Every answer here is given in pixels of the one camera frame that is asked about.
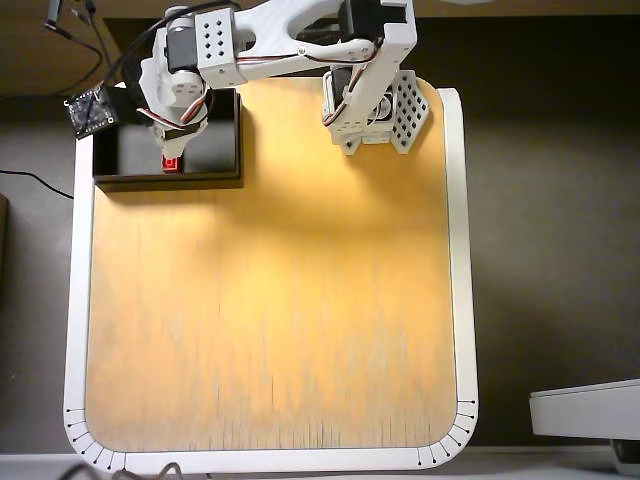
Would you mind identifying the light printed gripper finger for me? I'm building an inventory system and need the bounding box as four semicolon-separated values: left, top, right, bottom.
188;107;211;137
158;127;194;158

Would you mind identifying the white printed gripper body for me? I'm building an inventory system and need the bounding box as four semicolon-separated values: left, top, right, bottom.
138;5;211;132

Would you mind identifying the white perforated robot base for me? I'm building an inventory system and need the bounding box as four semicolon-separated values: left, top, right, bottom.
322;67;431;156

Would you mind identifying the black rectangular bin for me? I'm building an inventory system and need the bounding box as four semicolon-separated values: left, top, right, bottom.
92;87;245;194

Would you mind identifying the brown wooden shelf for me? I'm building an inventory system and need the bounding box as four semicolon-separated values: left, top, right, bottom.
0;0;640;99

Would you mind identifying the white plastic device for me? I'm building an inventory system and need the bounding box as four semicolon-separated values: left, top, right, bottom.
528;378;640;476

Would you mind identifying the servo wire at gripper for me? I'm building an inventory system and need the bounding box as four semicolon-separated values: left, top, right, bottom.
135;92;214;132

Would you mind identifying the black camera cable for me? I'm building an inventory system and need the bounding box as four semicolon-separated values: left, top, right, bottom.
99;0;241;101

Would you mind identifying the black camera circuit board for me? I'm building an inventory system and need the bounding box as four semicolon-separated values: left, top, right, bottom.
63;85;117;140

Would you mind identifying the black cable with dark plug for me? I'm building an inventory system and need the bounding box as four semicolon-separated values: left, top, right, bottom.
69;0;121;84

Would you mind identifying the servo wire along arm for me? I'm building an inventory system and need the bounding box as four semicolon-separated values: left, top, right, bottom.
234;37;386;65

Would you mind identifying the thin black floor cable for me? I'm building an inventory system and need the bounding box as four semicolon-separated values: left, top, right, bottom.
0;169;75;200

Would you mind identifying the black cable with grey plug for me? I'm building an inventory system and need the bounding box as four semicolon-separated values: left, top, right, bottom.
42;0;106;97

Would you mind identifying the white table rim frame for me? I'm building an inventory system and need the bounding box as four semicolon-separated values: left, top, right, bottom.
63;77;480;474

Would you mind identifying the grey looped cable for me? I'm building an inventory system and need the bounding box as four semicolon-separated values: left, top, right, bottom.
64;462;184;480

